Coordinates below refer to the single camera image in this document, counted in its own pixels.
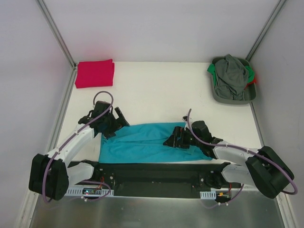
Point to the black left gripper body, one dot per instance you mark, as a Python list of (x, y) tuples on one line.
[(114, 124)]

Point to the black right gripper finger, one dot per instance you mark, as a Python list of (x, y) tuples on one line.
[(179, 133), (177, 143)]

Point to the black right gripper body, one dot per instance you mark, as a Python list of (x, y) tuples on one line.
[(180, 137)]

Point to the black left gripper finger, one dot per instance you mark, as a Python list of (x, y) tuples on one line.
[(108, 134), (121, 120)]

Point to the teal t-shirt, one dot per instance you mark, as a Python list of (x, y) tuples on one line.
[(143, 143)]

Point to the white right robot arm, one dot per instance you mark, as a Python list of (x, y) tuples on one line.
[(261, 168)]

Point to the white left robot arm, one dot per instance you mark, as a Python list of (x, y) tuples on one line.
[(51, 174)]

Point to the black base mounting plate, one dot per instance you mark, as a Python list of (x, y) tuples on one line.
[(182, 181)]

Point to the folded magenta t-shirt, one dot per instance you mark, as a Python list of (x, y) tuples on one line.
[(95, 74)]

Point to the grey plastic laundry bin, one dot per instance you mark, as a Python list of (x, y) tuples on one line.
[(250, 92)]

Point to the green t-shirt in bin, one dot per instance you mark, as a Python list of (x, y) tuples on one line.
[(212, 70)]

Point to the grey t-shirt in bin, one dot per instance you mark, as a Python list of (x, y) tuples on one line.
[(231, 78)]

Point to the red t-shirt in bin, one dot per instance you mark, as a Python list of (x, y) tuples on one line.
[(251, 76)]

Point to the white slotted cable duct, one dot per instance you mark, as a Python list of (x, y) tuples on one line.
[(88, 192)]

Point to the left aluminium frame post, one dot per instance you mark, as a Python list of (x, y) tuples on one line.
[(54, 29)]

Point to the aluminium frame post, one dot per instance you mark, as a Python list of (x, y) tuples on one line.
[(265, 29), (54, 29)]

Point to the right aluminium frame post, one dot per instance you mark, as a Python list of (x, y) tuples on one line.
[(265, 29)]

